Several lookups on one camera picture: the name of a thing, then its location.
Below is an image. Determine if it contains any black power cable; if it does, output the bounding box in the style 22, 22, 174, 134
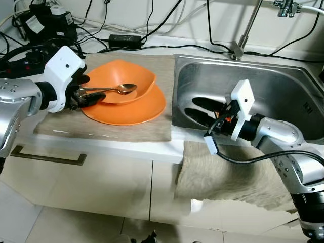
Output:
143, 0, 183, 42
145, 0, 155, 38
96, 43, 324, 64
253, 8, 320, 56
206, 0, 233, 53

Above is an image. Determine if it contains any white kitchen cabinet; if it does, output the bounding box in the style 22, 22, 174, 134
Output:
0, 137, 324, 228

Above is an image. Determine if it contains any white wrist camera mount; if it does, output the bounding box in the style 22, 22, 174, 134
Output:
43, 47, 86, 113
223, 79, 254, 141

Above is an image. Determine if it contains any white cable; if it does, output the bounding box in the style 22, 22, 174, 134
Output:
71, 13, 238, 38

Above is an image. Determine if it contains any black power adapter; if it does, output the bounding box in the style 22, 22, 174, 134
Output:
108, 34, 143, 49

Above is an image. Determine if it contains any white water hose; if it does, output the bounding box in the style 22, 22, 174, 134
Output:
299, 4, 324, 15

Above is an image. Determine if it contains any black labelled box device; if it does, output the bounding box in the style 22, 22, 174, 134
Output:
13, 3, 79, 44

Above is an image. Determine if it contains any orange plate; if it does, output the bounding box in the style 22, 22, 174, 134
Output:
81, 81, 167, 126

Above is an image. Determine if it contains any metal spoon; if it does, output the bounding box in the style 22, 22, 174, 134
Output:
77, 84, 138, 97

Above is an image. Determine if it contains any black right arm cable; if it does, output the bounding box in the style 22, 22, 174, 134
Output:
204, 114, 324, 165

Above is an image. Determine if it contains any black power strip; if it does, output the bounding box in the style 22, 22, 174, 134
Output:
0, 48, 56, 77

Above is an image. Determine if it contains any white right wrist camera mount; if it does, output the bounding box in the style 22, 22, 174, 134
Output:
223, 79, 254, 141

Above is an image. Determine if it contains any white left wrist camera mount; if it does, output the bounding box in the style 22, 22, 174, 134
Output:
43, 47, 86, 113

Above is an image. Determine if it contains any bronze drawer handle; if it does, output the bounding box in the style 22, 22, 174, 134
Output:
10, 145, 87, 166

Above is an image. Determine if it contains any beige counter mat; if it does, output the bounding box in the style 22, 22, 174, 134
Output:
34, 52, 175, 143

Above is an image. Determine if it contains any steel kitchen faucet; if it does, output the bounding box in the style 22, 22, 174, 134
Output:
231, 0, 264, 60

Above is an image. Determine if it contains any metal valve fitting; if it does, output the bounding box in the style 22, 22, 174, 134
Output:
273, 0, 304, 18

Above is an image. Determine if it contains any stainless steel sink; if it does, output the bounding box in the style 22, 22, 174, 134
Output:
171, 54, 324, 145

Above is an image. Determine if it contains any orange bowl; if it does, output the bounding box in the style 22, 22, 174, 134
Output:
84, 59, 156, 105

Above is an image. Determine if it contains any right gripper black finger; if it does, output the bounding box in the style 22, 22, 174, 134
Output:
193, 95, 227, 112
184, 107, 220, 128

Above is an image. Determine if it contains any beige hanging towel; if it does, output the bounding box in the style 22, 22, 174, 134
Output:
175, 141, 299, 212

